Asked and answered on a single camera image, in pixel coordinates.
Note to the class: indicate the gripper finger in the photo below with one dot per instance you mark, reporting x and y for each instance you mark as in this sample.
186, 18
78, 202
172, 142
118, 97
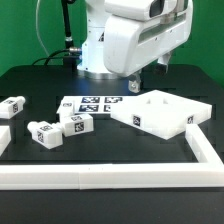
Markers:
134, 84
163, 62

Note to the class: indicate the white L-shaped obstacle fence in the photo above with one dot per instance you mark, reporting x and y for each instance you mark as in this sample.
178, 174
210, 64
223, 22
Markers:
207, 171

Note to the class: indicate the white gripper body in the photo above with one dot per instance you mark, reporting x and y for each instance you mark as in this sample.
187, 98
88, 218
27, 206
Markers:
138, 32

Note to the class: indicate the white part left edge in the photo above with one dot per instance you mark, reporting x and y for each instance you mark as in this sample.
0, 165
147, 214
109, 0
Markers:
5, 138

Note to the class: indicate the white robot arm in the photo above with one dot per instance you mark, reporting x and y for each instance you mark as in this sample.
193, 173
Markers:
92, 63

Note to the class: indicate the white square table top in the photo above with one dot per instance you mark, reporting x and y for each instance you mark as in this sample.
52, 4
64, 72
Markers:
159, 113

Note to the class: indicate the white sheet with tags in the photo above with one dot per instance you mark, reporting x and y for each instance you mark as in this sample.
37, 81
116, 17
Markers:
103, 104

